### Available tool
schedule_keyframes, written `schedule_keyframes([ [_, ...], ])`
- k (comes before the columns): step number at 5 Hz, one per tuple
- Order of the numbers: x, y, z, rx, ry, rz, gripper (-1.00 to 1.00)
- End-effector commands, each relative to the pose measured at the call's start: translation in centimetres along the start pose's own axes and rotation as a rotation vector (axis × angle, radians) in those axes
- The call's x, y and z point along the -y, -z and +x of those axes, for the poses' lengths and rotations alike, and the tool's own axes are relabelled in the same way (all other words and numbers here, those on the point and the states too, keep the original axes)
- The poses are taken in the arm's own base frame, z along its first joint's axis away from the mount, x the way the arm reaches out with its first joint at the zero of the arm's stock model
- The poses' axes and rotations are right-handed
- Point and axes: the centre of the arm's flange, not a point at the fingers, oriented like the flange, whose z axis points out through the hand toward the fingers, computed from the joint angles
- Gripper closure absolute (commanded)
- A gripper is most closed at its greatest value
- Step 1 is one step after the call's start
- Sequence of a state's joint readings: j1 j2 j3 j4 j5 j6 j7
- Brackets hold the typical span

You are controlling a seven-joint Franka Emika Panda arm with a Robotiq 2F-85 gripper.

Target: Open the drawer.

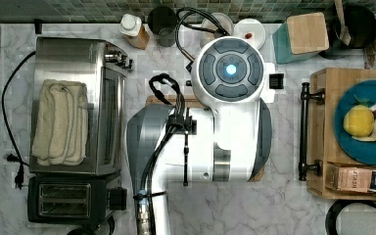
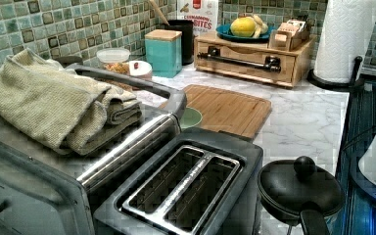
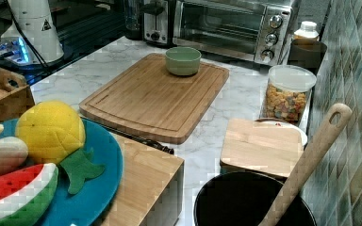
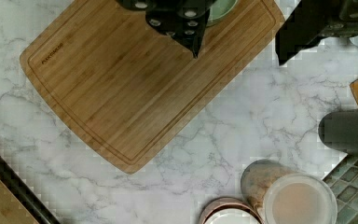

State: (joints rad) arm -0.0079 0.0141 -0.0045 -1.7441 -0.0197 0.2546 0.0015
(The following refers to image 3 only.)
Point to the wooden drawer box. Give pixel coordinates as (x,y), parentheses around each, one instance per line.
(151,189)

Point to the bamboo cutting board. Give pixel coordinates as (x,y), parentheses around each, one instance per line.
(146,100)

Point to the green ceramic bowl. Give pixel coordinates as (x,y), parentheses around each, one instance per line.
(182,61)

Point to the teal canister with wooden lid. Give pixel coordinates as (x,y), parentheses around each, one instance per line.
(272,148)

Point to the black silver toaster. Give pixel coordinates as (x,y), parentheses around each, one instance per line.
(157,17)

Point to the black utensil holder pot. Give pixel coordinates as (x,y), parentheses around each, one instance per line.
(245,199)

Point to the cereal jar with clear lid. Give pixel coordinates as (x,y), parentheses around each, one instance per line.
(287,92)

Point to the silver toaster oven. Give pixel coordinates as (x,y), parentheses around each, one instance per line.
(253,30)

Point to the black blender jar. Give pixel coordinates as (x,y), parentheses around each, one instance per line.
(132,19)

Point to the blue plate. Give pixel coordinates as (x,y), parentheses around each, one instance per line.
(83,208)

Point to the yellow toy pineapple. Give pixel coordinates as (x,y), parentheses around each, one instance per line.
(54,133)

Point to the dark round container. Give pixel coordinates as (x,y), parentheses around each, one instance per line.
(307,54)

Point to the white capped bottle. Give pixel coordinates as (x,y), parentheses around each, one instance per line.
(307,30)

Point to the wooden spoon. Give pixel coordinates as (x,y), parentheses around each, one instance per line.
(333,123)

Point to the wooden tea bag caddy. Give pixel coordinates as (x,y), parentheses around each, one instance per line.
(15,95)

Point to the toy watermelon slice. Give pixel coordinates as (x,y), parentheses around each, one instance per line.
(25,194)

